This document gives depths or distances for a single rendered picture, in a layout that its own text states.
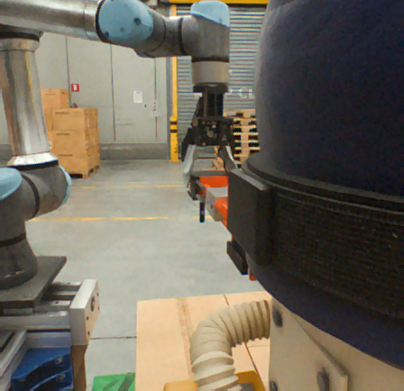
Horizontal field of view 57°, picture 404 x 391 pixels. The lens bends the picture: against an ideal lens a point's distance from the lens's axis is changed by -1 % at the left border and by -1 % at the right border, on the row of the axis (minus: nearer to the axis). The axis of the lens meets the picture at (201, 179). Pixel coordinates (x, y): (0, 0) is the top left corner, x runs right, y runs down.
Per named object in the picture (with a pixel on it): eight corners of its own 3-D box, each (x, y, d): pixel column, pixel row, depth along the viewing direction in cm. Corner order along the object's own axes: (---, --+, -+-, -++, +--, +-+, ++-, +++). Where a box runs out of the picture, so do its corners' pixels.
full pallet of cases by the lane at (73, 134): (87, 178, 730) (82, 86, 696) (34, 178, 724) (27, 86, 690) (100, 168, 848) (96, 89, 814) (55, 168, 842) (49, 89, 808)
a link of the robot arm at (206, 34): (194, 11, 76) (234, 7, 74) (194, 66, 79) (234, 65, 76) (180, 0, 69) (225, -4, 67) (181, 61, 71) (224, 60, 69)
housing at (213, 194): (251, 219, 65) (252, 194, 64) (212, 222, 63) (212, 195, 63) (239, 208, 71) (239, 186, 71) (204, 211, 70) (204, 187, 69)
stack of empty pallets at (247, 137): (270, 176, 758) (273, 110, 732) (216, 176, 752) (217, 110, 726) (258, 165, 884) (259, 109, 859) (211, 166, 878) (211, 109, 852)
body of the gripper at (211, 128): (196, 150, 71) (195, 85, 69) (188, 145, 79) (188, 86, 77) (234, 149, 73) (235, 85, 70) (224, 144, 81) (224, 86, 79)
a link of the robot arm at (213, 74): (188, 65, 77) (226, 66, 78) (188, 88, 77) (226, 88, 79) (194, 60, 69) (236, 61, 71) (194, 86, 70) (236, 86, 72)
